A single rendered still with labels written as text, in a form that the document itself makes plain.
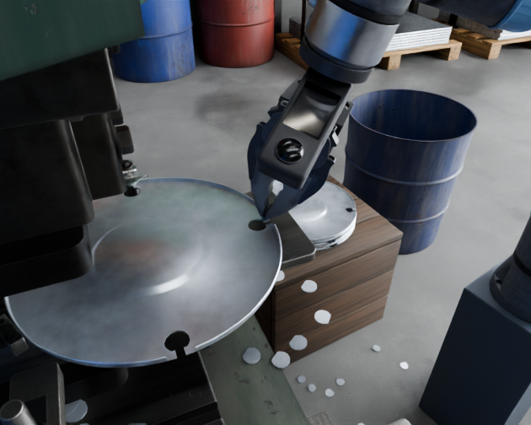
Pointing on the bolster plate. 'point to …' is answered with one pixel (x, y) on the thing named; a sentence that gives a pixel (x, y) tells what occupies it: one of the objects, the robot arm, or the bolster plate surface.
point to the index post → (130, 174)
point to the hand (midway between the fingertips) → (265, 212)
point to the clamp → (35, 397)
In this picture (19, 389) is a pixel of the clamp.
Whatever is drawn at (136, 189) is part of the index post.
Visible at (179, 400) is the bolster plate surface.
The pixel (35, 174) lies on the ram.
